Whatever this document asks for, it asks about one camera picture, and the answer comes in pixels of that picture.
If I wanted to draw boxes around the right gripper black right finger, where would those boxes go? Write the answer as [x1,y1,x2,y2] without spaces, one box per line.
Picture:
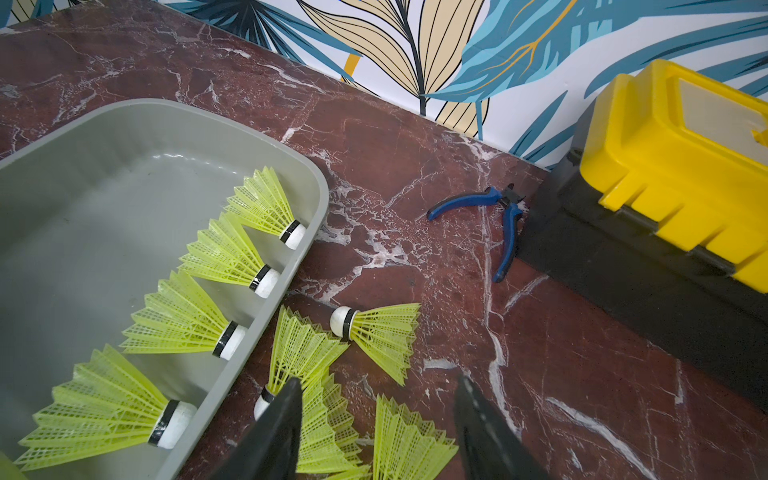
[454,375,549,480]

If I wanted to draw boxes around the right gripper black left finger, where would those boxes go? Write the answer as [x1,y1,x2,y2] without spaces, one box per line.
[210,377,303,480]

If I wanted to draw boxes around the green shuttlecock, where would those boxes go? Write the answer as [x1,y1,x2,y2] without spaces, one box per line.
[330,303,421,386]
[179,212,280,299]
[325,465,371,480]
[225,167,306,250]
[15,344,197,471]
[120,272,248,361]
[254,306,349,420]
[373,395,459,479]
[297,372,362,474]

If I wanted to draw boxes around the yellow black toolbox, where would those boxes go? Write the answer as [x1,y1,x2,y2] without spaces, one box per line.
[518,60,767,408]

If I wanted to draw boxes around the grey plastic tray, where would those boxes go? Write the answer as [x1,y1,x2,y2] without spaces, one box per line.
[1,99,329,479]

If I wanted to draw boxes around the blue handled pliers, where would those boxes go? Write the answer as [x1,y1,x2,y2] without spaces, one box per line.
[426,183,524,283]

